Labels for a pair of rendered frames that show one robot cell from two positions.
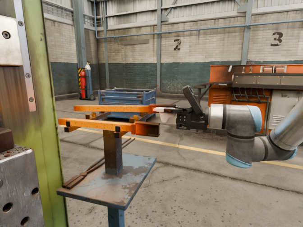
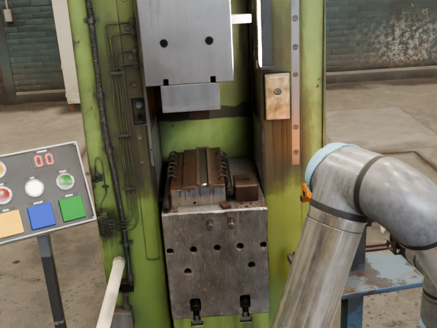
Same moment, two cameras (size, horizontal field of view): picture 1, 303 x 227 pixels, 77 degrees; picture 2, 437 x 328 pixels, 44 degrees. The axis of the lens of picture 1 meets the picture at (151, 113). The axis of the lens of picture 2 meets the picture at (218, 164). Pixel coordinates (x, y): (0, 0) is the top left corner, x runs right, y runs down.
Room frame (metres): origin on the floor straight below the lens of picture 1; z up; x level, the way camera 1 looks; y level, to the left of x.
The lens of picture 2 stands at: (-0.34, -1.09, 1.74)
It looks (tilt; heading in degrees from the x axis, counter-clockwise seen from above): 20 degrees down; 63
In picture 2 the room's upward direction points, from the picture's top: 3 degrees counter-clockwise
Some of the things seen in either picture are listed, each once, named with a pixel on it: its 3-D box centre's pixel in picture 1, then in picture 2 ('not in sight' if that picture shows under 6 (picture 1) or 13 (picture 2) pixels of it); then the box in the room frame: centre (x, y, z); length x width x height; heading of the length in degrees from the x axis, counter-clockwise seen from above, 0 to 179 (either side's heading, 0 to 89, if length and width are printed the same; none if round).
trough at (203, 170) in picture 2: not in sight; (203, 164); (0.51, 0.73, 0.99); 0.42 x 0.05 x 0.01; 65
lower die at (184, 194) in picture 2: not in sight; (197, 173); (0.49, 0.74, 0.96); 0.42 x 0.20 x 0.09; 65
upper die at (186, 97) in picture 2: not in sight; (190, 84); (0.49, 0.74, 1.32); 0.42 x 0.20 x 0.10; 65
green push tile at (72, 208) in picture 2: not in sight; (72, 208); (-0.05, 0.58, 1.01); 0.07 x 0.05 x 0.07; 0
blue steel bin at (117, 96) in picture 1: (128, 104); not in sight; (4.55, 0.56, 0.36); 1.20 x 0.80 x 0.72; 70
